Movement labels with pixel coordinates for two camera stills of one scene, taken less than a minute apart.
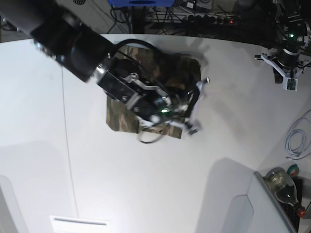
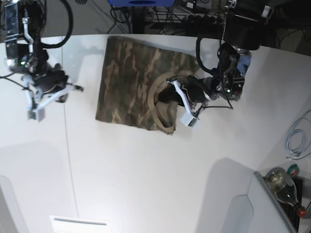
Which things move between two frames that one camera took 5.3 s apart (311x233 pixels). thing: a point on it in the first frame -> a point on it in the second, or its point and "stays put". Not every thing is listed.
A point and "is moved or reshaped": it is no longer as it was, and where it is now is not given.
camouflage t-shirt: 176,74 is moved or reshaped
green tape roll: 293,170 stays put
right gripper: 296,37 -> 229,83
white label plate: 70,224 stays put
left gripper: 149,101 -> 46,77
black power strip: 204,19 stays put
